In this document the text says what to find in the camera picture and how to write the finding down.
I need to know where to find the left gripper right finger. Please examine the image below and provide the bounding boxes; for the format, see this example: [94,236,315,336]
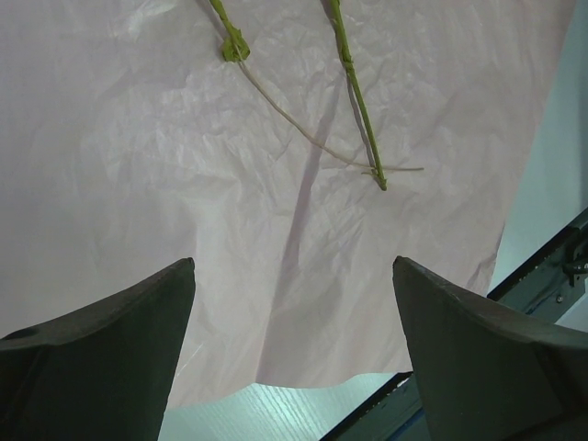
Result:
[392,256,587,440]

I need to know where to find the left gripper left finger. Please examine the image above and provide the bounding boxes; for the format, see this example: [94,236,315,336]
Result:
[1,258,196,440]

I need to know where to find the pink wrapping paper sheet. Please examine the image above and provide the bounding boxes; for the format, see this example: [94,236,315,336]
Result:
[1,1,575,407]

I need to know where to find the light pink rose stem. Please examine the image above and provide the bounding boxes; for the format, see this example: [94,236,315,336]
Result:
[209,1,424,177]

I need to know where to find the dark pink rose stem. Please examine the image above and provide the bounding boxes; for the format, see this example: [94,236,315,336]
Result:
[328,0,388,191]

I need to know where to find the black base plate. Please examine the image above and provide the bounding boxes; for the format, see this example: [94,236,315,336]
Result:
[327,222,587,440]

